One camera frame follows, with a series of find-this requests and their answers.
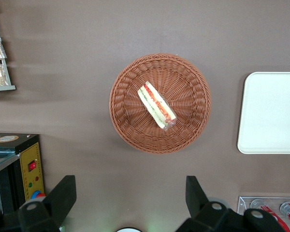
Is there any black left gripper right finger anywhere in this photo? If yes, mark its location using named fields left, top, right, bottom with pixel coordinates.
left=175, top=175, right=247, bottom=232

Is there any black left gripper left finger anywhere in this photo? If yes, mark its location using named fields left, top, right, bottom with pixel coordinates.
left=17, top=174, right=77, bottom=232

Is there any plastic-wrapped sandwich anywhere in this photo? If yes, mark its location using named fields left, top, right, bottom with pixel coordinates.
left=137, top=81, right=177, bottom=132

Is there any cream plastic serving tray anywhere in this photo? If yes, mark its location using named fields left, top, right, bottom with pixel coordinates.
left=237, top=71, right=290, bottom=155

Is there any brown round wicker basket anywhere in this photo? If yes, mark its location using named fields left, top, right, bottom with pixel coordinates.
left=109, top=53, right=212, bottom=155

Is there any tray of packaged snacks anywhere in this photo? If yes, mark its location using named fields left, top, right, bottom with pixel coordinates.
left=0, top=4, right=16, bottom=93

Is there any clear acrylic bottle rack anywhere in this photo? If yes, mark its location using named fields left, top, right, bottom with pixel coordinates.
left=236, top=195, right=290, bottom=232

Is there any black yellow food warmer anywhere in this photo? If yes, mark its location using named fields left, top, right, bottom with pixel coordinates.
left=0, top=132, right=46, bottom=215

